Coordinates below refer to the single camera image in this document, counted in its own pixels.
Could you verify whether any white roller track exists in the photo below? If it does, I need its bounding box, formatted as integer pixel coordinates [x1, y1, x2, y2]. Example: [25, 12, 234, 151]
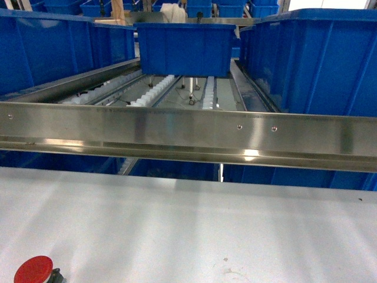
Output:
[59, 70, 142, 105]
[201, 76, 217, 110]
[130, 75, 174, 107]

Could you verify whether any steel lane divider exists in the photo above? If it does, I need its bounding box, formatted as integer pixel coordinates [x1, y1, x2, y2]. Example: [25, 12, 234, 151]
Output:
[1, 58, 141, 103]
[229, 60, 281, 113]

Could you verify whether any steel shelf front rail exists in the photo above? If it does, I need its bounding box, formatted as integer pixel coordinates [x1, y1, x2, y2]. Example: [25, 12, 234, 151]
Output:
[1, 102, 376, 173]

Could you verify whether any centre blue bin on rollers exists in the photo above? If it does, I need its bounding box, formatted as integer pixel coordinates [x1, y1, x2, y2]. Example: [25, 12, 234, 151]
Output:
[134, 23, 236, 77]

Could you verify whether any white roller track middle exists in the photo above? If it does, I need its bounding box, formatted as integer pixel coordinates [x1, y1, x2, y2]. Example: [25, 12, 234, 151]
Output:
[130, 75, 174, 107]

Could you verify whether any steel lane divider left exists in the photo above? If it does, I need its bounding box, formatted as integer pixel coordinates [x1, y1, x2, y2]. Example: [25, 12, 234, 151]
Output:
[1, 58, 141, 103]

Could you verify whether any steel lane divider right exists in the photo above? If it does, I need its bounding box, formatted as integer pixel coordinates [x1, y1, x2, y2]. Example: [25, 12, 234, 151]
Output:
[229, 60, 281, 113]

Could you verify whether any large blue bin right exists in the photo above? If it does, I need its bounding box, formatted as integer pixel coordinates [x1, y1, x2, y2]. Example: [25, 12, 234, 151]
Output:
[240, 8, 376, 117]

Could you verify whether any red mushroom push button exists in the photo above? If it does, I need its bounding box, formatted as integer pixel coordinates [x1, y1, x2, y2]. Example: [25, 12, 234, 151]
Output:
[14, 255, 67, 283]

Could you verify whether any white plastic bag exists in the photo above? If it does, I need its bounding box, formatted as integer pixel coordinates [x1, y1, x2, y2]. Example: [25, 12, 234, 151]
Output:
[160, 3, 187, 24]

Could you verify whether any white roller track right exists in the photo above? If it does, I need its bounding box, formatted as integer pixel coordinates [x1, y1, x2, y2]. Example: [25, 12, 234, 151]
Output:
[201, 76, 217, 110]

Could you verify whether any white roller track left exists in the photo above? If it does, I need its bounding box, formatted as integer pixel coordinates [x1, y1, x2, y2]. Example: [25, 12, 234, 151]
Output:
[59, 70, 142, 105]

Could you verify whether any large blue bin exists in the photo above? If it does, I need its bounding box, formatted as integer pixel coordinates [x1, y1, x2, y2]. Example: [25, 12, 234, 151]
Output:
[240, 8, 376, 117]
[1, 9, 94, 95]

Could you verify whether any large blue bin left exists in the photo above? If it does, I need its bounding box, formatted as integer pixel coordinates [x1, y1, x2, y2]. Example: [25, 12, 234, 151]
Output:
[1, 9, 94, 95]

